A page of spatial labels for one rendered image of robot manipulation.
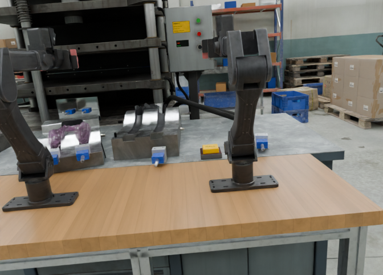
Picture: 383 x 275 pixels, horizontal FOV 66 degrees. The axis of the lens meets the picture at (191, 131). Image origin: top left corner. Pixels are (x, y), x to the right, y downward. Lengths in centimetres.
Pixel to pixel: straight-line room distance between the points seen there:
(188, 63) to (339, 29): 674
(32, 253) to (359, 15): 839
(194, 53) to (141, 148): 97
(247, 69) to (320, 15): 763
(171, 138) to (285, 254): 72
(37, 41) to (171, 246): 73
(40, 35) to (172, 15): 109
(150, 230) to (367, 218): 52
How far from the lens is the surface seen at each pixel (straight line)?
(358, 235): 91
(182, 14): 199
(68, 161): 120
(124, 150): 120
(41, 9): 216
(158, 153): 111
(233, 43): 71
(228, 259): 142
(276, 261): 147
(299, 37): 812
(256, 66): 69
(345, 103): 525
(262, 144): 118
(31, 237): 84
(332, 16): 840
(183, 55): 198
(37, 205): 97
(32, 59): 96
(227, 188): 88
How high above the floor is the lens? 120
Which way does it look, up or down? 15 degrees down
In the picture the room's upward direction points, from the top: 4 degrees counter-clockwise
